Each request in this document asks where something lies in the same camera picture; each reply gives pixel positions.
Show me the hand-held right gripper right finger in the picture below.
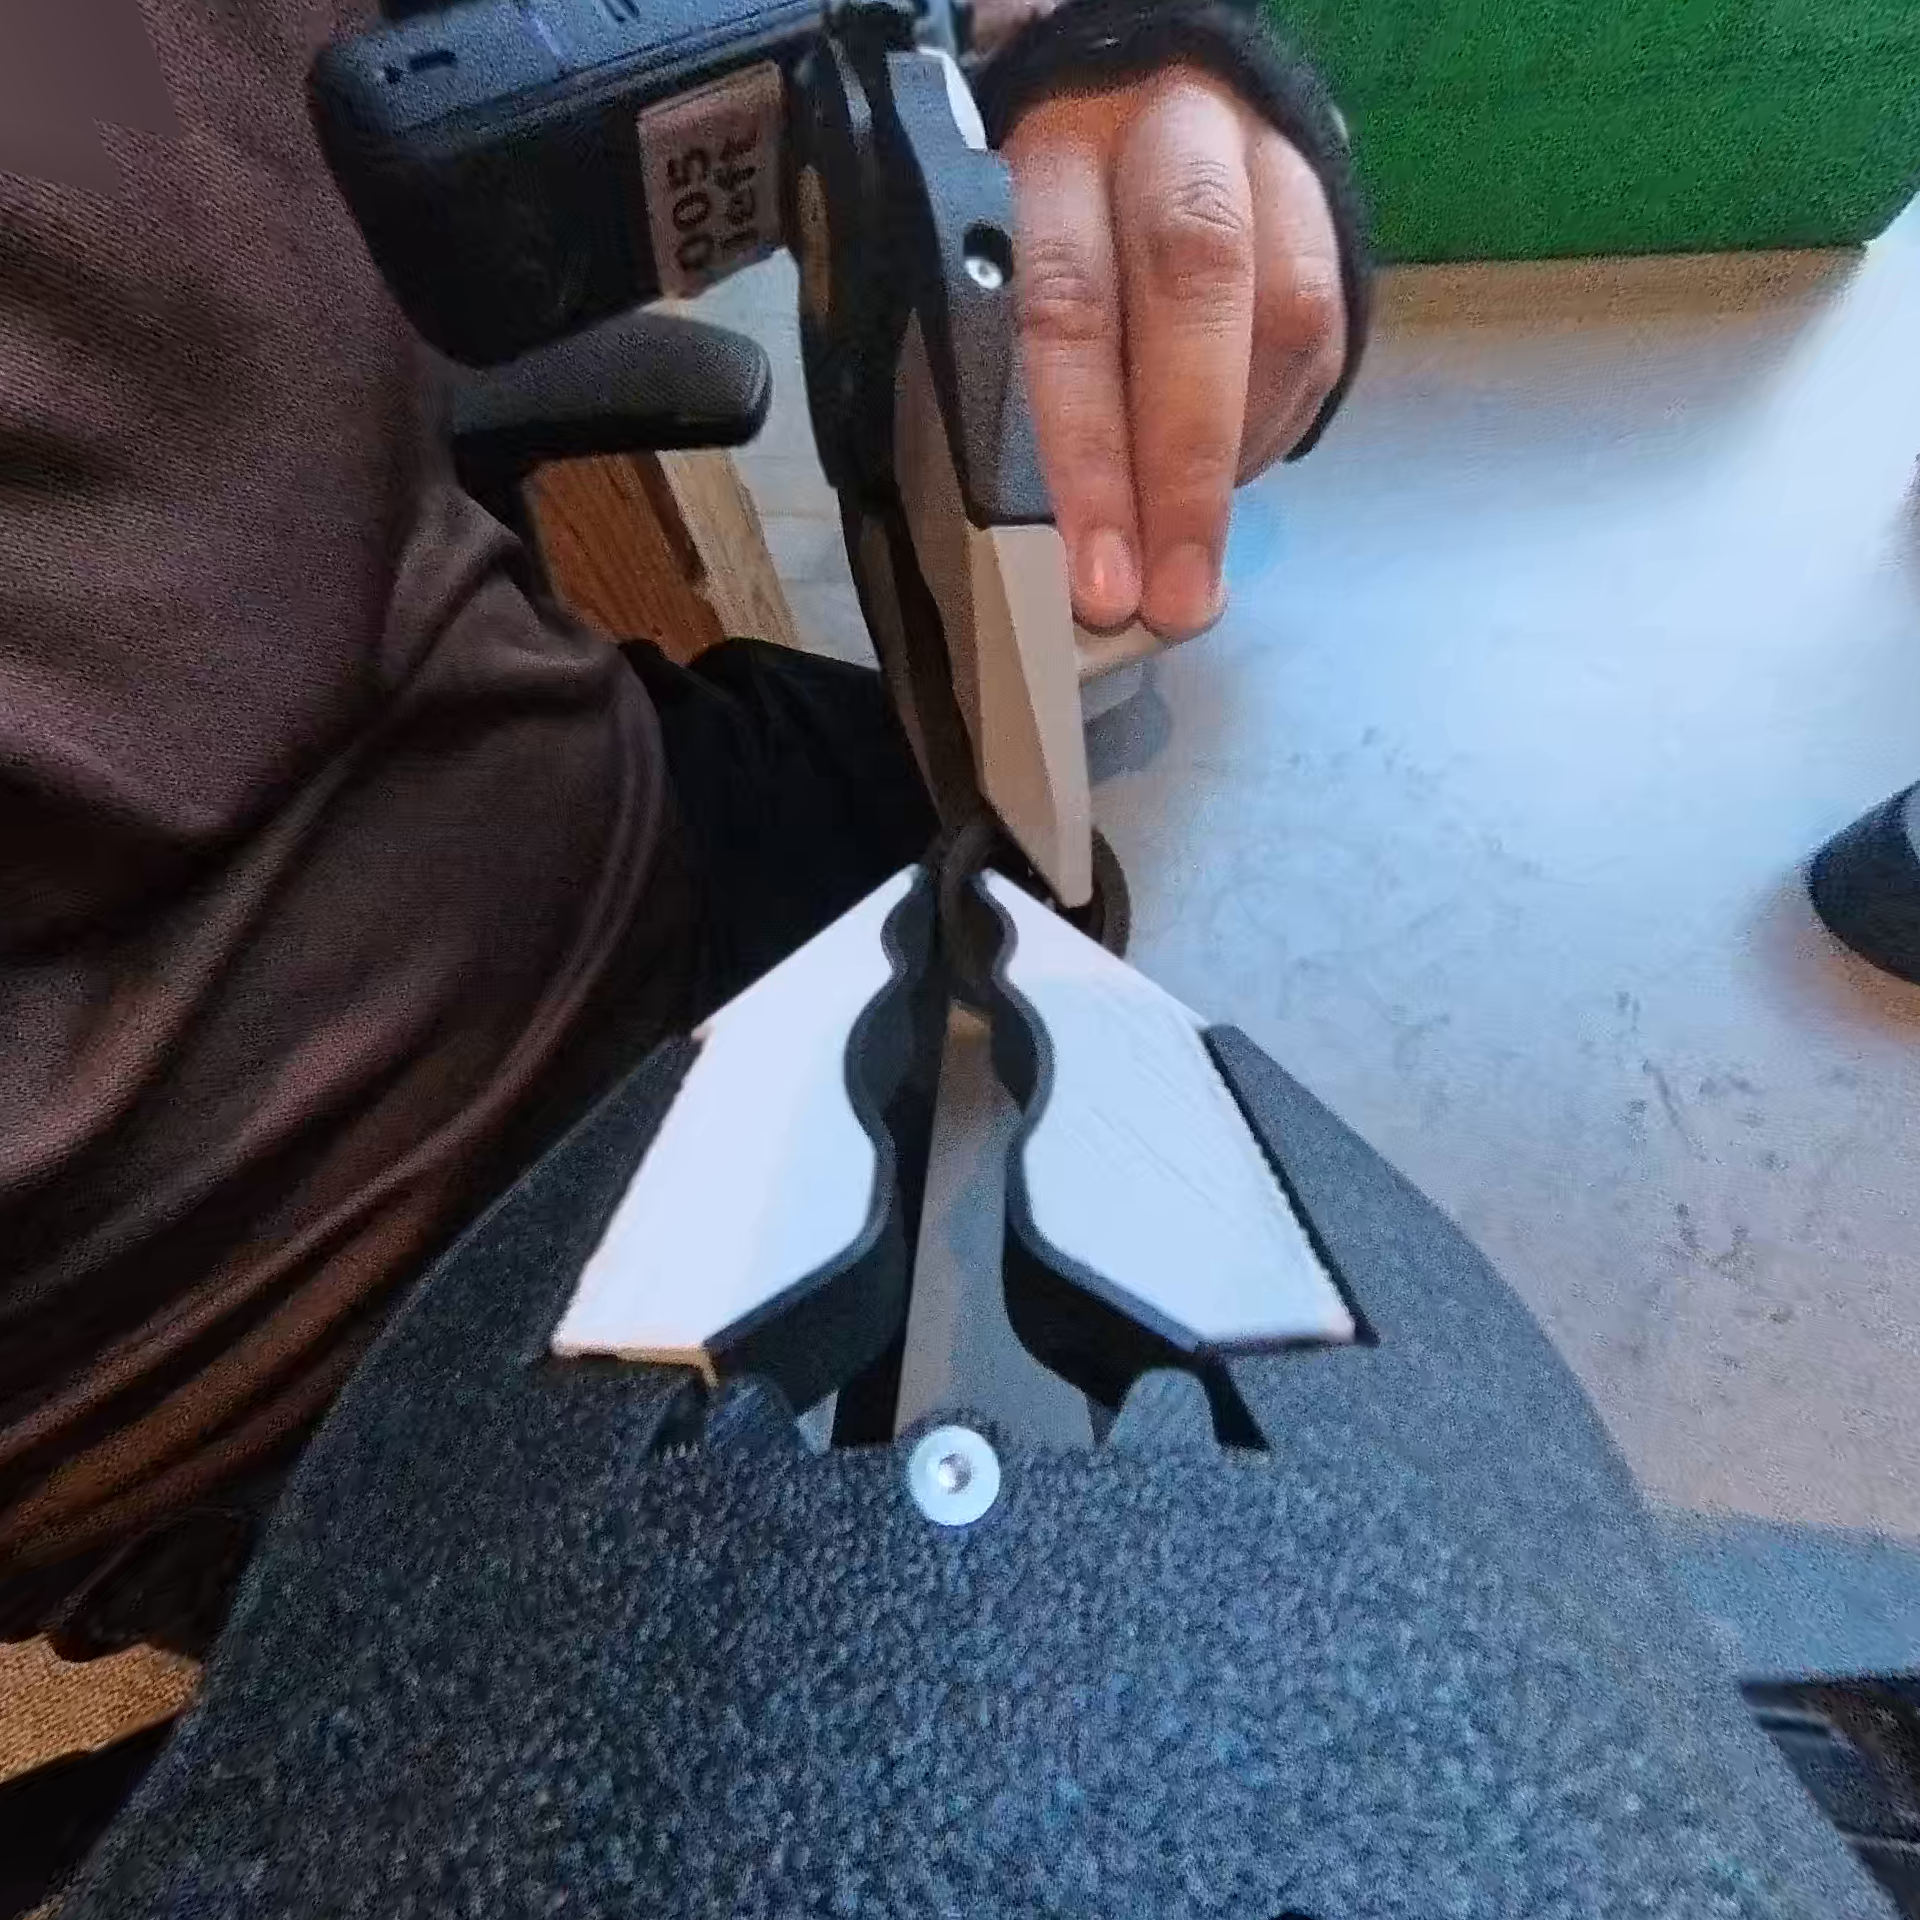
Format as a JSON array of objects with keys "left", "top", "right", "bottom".
[{"left": 974, "top": 871, "right": 1374, "bottom": 1354}]

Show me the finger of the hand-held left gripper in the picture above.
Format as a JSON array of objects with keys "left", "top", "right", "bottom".
[{"left": 899, "top": 322, "right": 1100, "bottom": 911}]

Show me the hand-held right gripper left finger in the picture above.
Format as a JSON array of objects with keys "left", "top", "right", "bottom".
[{"left": 550, "top": 868, "right": 943, "bottom": 1378}]

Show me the black toy car wheel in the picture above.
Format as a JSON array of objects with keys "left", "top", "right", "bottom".
[
  {"left": 1808, "top": 788, "right": 1920, "bottom": 982},
  {"left": 931, "top": 822, "right": 1136, "bottom": 1025}
]

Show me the toy brick car chassis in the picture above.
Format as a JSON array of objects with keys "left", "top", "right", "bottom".
[{"left": 1740, "top": 1664, "right": 1920, "bottom": 1876}]

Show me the grey desk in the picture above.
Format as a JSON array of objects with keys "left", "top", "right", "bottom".
[{"left": 901, "top": 244, "right": 1920, "bottom": 1682}]

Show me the person's left hand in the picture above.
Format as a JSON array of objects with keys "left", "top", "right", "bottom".
[{"left": 995, "top": 65, "right": 1347, "bottom": 643}]

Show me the person in brown shirt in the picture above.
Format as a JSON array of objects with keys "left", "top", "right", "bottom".
[{"left": 632, "top": 637, "right": 964, "bottom": 1036}]

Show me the person's brown shirt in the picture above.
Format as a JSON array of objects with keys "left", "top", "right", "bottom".
[{"left": 0, "top": 0, "right": 709, "bottom": 1576}]

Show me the green plastic bin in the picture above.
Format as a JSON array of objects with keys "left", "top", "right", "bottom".
[{"left": 1259, "top": 0, "right": 1920, "bottom": 268}]

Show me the wooden frame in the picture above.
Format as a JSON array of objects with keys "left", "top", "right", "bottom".
[{"left": 525, "top": 447, "right": 801, "bottom": 662}]

